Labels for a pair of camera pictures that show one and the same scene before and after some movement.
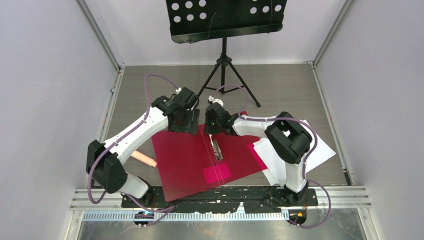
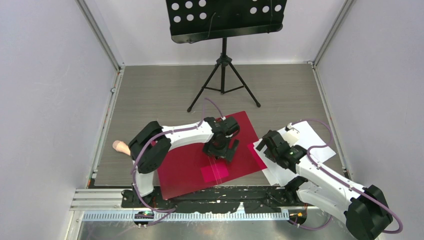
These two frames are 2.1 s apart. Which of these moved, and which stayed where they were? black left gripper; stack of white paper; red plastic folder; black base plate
Moved: black left gripper
Stayed: red plastic folder; stack of white paper; black base plate
